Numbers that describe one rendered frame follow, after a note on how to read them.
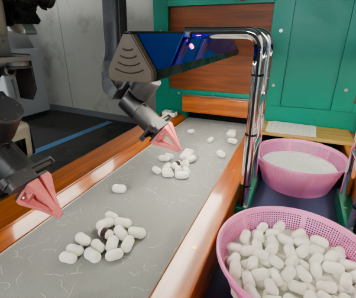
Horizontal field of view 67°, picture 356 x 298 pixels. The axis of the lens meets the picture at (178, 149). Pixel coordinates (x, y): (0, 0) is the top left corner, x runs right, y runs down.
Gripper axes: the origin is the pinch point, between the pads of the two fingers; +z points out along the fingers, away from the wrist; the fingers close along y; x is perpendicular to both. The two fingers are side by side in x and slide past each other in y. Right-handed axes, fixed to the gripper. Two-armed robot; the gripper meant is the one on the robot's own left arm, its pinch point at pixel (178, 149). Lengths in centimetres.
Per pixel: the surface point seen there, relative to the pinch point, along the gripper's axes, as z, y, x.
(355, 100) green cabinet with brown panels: 34, 53, -35
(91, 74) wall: -159, 244, 161
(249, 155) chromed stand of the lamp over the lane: 12.9, -3.7, -14.5
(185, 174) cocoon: 6.3, -1.2, 3.5
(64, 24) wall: -228, 248, 138
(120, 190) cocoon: -3.0, -14.1, 11.4
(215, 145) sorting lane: 8.4, 25.8, 4.0
